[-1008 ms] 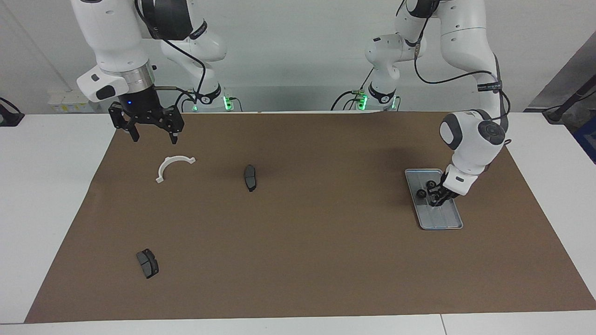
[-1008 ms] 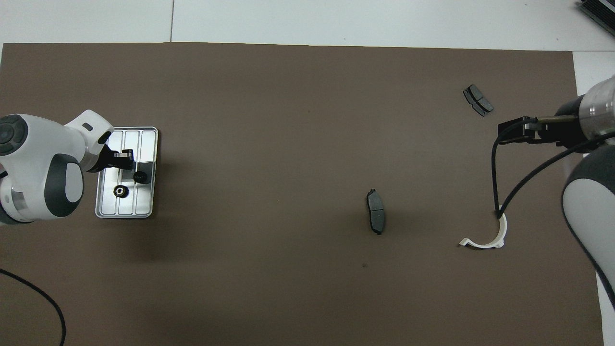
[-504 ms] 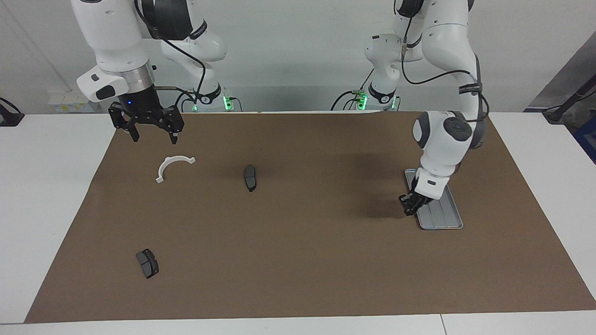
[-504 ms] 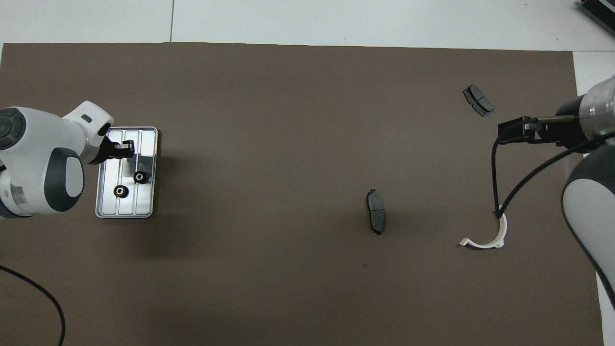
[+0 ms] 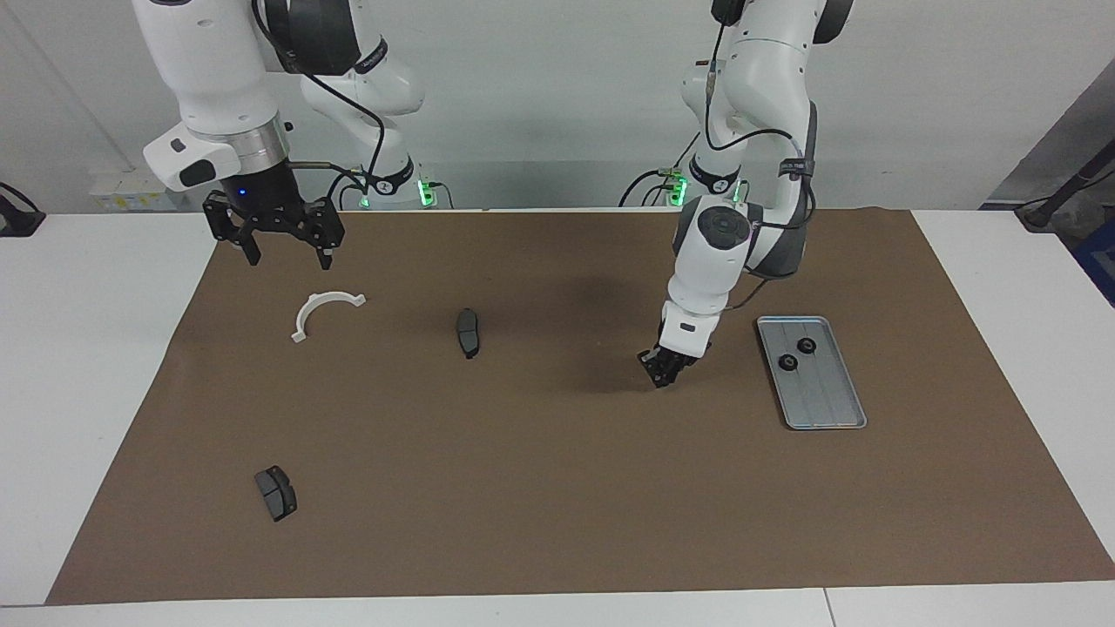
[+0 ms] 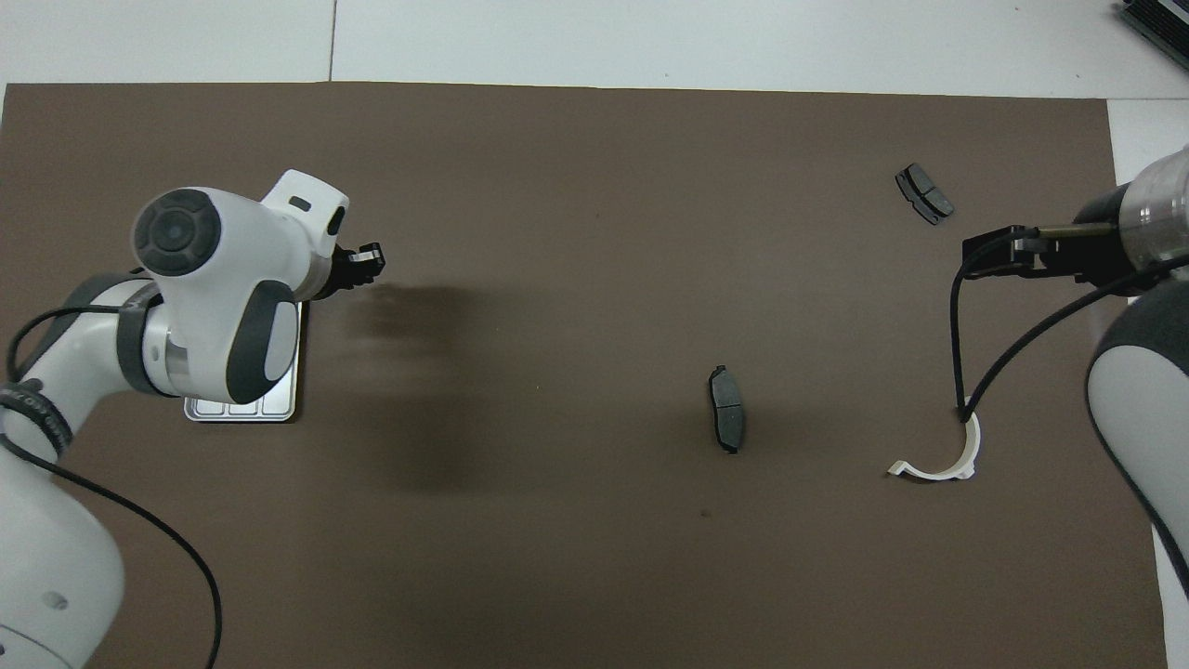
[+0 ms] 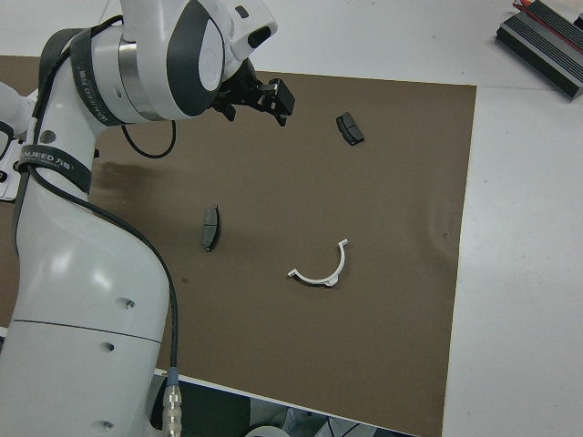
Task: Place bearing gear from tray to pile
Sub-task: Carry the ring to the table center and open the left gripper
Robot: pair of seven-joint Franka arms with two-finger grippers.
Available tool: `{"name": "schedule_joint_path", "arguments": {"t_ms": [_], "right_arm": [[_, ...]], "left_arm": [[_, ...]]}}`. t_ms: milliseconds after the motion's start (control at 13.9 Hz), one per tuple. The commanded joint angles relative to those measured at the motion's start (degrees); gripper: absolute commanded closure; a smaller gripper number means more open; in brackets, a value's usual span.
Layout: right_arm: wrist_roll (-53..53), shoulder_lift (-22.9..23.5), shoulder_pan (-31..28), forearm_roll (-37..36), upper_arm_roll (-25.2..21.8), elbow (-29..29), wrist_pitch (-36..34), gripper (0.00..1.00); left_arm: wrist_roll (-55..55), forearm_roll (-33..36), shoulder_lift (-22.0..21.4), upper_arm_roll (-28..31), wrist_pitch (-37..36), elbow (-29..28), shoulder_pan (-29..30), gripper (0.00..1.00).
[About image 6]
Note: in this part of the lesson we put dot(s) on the dark ribbed device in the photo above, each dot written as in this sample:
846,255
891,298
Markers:
1166,23

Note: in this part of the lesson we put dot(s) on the long grey brake pad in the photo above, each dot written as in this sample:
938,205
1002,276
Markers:
727,413

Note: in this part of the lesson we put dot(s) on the silver metal tray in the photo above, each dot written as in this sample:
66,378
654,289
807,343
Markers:
241,410

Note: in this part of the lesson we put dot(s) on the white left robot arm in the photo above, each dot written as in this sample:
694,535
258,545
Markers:
214,251

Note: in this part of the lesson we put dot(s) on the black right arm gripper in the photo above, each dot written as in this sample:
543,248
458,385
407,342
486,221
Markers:
1101,255

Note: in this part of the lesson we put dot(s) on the short split grey brake pad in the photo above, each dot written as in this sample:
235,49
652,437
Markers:
924,193

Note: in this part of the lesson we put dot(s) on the white curved plastic clip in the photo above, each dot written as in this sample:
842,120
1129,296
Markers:
929,474

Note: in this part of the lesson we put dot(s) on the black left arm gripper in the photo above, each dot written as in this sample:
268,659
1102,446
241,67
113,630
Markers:
342,274

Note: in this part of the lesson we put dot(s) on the brown table mat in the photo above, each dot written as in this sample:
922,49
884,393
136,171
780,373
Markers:
557,186

